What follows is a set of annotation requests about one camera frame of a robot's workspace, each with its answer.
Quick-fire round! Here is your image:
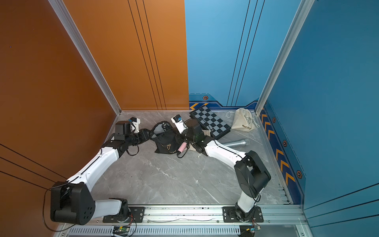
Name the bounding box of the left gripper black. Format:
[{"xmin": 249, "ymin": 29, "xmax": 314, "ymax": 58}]
[{"xmin": 126, "ymin": 128, "xmax": 155, "ymax": 148}]

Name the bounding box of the pink hair dryer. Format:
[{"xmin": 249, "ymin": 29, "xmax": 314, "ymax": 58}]
[{"xmin": 177, "ymin": 141, "xmax": 190, "ymax": 159}]

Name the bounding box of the beige drawstring bag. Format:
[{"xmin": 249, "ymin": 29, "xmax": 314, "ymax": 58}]
[
  {"xmin": 188, "ymin": 129, "xmax": 213, "ymax": 156},
  {"xmin": 226, "ymin": 108, "xmax": 260, "ymax": 132}
]

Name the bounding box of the black cloth bag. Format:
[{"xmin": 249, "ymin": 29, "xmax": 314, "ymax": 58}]
[{"xmin": 151, "ymin": 121, "xmax": 182, "ymax": 155}]

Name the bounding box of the dark green hair dryer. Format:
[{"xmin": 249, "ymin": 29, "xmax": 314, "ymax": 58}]
[{"xmin": 154, "ymin": 121, "xmax": 171, "ymax": 135}]

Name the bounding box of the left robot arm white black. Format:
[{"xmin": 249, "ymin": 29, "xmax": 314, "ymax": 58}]
[{"xmin": 49, "ymin": 118, "xmax": 151, "ymax": 226}]

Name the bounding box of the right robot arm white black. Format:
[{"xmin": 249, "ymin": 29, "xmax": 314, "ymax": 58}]
[{"xmin": 171, "ymin": 115, "xmax": 271, "ymax": 222}]

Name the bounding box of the black white chessboard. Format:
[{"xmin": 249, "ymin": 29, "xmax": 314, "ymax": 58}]
[{"xmin": 189, "ymin": 105, "xmax": 231, "ymax": 140}]

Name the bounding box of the silver cylinder flashlight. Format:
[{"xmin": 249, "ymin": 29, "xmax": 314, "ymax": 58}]
[{"xmin": 223, "ymin": 139, "xmax": 250, "ymax": 148}]

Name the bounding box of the green circuit board left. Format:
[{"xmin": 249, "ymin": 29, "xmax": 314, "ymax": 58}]
[{"xmin": 112, "ymin": 226, "xmax": 130, "ymax": 237}]

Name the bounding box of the green circuit board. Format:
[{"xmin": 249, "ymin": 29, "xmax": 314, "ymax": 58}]
[
  {"xmin": 112, "ymin": 226, "xmax": 130, "ymax": 237},
  {"xmin": 246, "ymin": 225, "xmax": 261, "ymax": 236}
]

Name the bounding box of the green circuit board right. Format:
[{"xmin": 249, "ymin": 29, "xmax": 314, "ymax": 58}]
[{"xmin": 246, "ymin": 225, "xmax": 261, "ymax": 236}]

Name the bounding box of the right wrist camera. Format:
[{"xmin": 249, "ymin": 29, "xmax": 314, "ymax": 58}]
[{"xmin": 171, "ymin": 115, "xmax": 188, "ymax": 134}]

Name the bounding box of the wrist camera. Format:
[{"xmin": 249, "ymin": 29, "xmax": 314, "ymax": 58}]
[
  {"xmin": 115, "ymin": 117, "xmax": 141, "ymax": 135},
  {"xmin": 171, "ymin": 115, "xmax": 188, "ymax": 134}
]

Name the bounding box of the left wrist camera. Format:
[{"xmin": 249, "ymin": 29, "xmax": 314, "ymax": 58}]
[{"xmin": 115, "ymin": 117, "xmax": 141, "ymax": 135}]

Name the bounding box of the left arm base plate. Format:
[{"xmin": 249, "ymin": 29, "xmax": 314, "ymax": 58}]
[{"xmin": 102, "ymin": 206, "xmax": 145, "ymax": 224}]

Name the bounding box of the aluminium front rail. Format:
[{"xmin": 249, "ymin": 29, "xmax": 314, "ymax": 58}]
[{"xmin": 59, "ymin": 203, "xmax": 309, "ymax": 229}]

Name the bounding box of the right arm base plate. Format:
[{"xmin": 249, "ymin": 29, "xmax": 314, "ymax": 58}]
[{"xmin": 222, "ymin": 206, "xmax": 264, "ymax": 223}]

